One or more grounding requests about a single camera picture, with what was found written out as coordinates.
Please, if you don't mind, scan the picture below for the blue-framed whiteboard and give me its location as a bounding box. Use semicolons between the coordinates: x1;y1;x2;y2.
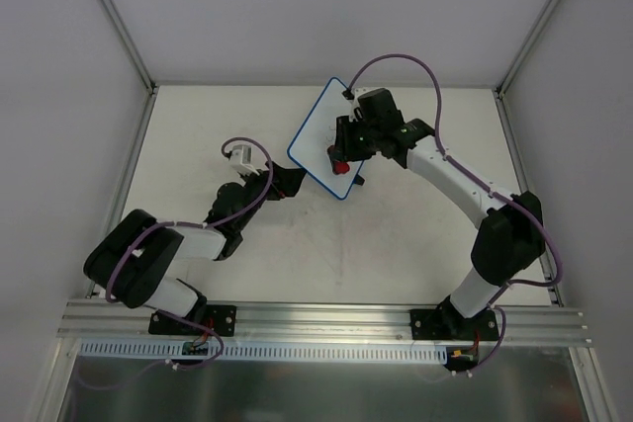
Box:
287;77;364;201

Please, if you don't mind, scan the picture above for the red bone-shaped eraser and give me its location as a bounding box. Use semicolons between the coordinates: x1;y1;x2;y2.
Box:
331;160;350;176

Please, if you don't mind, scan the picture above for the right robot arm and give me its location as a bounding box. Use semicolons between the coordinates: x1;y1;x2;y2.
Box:
327;88;545;339

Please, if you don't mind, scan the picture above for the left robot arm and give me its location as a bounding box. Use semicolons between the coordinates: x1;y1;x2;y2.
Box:
83;163;306;335

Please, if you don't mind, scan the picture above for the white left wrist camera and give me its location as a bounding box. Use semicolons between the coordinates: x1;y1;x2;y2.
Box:
228;144;258;176

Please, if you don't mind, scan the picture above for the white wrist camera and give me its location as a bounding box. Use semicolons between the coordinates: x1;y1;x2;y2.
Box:
228;144;258;176
341;88;365;122

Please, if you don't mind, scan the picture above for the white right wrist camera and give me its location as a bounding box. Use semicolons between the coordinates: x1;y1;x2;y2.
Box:
341;88;365;122

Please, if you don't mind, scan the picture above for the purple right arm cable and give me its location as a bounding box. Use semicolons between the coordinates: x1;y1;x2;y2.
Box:
345;52;566;288

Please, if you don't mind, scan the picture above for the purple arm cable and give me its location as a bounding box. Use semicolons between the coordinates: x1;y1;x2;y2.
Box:
345;52;566;288
104;137;274;304

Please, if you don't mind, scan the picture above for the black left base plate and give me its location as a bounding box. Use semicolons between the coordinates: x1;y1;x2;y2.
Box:
147;304;237;337

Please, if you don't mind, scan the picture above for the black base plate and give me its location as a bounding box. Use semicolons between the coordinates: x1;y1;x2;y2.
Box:
147;304;237;337
409;308;499;342

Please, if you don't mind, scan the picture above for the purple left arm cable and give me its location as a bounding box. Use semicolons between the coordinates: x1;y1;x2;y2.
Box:
104;137;274;304

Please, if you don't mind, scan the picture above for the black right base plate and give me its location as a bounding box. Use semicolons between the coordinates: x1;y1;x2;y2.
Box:
409;308;499;342

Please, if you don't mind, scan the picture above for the white slotted cable duct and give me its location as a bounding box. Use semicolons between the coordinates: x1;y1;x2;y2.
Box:
78;339;448;366

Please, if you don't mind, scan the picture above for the aluminium mounting rail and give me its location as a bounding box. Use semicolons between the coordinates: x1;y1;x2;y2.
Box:
56;299;593;348

